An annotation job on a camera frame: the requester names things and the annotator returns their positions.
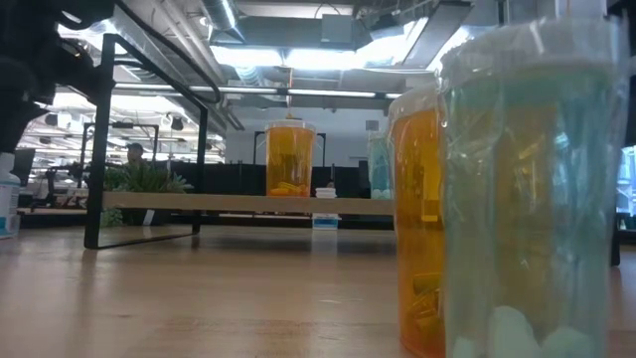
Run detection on green pill bottle white cap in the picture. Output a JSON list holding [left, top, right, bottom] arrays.
[[435, 12, 633, 358], [368, 129, 395, 201]]

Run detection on white melatonin bottle blue label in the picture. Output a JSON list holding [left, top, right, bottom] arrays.
[[311, 187, 342, 231], [0, 151, 22, 241]]

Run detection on black partition wall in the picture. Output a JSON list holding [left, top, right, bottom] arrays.
[[171, 161, 373, 199]]

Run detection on black aluminium table frame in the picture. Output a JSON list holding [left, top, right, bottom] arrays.
[[19, 212, 397, 231]]

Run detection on orange pill bottle white cap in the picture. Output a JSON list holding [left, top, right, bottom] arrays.
[[386, 87, 448, 358], [264, 118, 317, 198]]

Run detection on green potted succulent plant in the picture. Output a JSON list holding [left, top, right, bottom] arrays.
[[101, 156, 196, 229]]

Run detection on black desk monitor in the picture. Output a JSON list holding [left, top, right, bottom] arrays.
[[12, 147, 37, 173]]

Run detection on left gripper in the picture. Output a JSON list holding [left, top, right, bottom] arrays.
[[0, 54, 113, 154]]

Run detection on black office chair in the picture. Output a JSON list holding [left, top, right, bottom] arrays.
[[29, 166, 83, 210]]

